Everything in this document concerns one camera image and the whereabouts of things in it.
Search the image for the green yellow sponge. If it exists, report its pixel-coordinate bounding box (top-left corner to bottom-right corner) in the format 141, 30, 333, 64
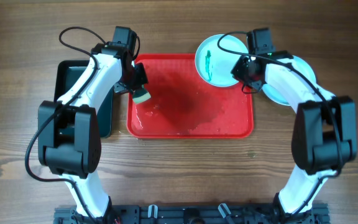
132, 88, 151, 104

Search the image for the light blue plate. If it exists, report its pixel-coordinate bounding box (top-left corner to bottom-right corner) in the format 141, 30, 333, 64
262, 55, 317, 106
195, 34, 240, 88

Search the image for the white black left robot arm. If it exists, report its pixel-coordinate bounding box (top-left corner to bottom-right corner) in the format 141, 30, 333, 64
37, 42, 150, 223

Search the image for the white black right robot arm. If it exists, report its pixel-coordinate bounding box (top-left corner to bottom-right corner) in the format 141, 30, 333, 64
231, 51, 357, 219

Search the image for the red plastic tray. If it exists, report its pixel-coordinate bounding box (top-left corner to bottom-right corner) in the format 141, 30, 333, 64
127, 54, 254, 139

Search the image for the black water tray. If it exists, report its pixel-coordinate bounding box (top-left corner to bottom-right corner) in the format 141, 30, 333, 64
53, 60, 114, 138

